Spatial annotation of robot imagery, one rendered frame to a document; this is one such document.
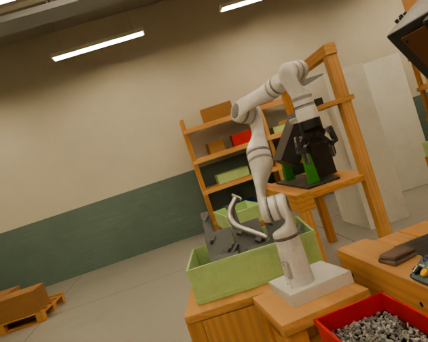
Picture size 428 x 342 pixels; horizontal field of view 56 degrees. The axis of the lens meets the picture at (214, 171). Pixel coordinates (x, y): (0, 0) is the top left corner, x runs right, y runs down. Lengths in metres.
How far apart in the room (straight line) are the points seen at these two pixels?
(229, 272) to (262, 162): 0.62
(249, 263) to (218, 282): 0.17
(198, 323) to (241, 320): 0.19
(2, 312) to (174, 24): 5.79
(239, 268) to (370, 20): 8.04
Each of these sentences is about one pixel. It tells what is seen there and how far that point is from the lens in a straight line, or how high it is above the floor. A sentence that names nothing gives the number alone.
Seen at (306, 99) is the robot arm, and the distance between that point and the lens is 1.39.
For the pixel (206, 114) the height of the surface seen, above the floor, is 2.17.
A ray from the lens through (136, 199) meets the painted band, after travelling 8.09.
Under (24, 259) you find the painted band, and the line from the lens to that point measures 8.71.
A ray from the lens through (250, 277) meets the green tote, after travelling 1.91.
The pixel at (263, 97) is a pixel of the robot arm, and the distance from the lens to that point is 1.51.
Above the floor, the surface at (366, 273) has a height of 0.85.
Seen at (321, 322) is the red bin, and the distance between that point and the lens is 1.20.
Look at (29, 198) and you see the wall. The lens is 8.52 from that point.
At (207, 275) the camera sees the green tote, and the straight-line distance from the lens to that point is 1.91.
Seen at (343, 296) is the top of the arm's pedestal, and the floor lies 0.85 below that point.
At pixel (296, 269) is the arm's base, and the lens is 1.48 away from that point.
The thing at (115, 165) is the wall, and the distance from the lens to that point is 8.11.
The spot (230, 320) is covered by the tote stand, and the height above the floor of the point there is 0.72.
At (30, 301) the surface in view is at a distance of 6.19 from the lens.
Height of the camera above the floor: 1.43
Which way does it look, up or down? 2 degrees down
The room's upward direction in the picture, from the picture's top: 18 degrees counter-clockwise
